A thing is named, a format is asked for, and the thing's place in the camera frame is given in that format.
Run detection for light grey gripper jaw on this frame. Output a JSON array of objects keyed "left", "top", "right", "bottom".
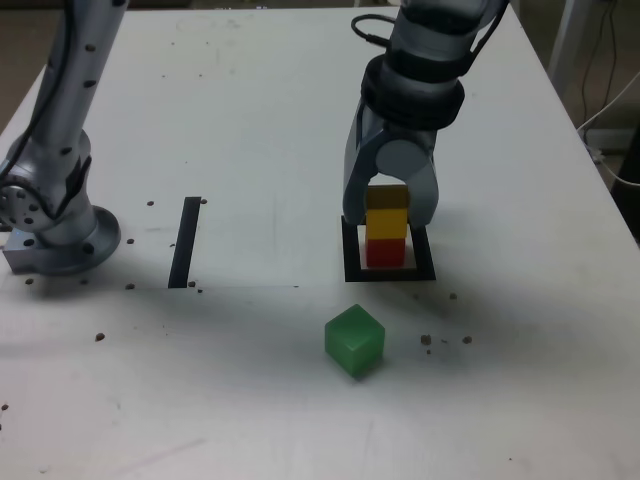
[{"left": 374, "top": 138, "right": 442, "bottom": 228}]

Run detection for white metal post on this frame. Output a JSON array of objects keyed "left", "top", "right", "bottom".
[{"left": 547, "top": 0, "right": 596, "bottom": 87}]

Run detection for black tape strip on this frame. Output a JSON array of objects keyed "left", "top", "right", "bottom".
[{"left": 167, "top": 196, "right": 202, "bottom": 290}]

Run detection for black tape square outline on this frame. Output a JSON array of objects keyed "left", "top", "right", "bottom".
[{"left": 340, "top": 214, "right": 437, "bottom": 283}]

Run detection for thin black background cable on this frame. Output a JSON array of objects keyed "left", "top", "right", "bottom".
[{"left": 579, "top": 0, "right": 619, "bottom": 129}]

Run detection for white background cable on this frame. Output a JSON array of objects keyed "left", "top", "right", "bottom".
[{"left": 576, "top": 70, "right": 640, "bottom": 187}]

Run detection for green cube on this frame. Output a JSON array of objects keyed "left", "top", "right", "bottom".
[{"left": 324, "top": 303, "right": 387, "bottom": 382}]

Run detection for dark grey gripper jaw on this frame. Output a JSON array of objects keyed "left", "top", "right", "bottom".
[{"left": 341, "top": 101, "right": 388, "bottom": 227}]

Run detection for red cube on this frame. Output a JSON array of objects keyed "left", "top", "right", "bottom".
[{"left": 366, "top": 235, "right": 405, "bottom": 268}]

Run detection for yellow cube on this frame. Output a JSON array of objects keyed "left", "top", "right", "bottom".
[{"left": 365, "top": 185, "right": 411, "bottom": 239}]

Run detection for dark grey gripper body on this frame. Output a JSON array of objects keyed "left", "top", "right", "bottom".
[{"left": 382, "top": 124, "right": 437, "bottom": 151}]

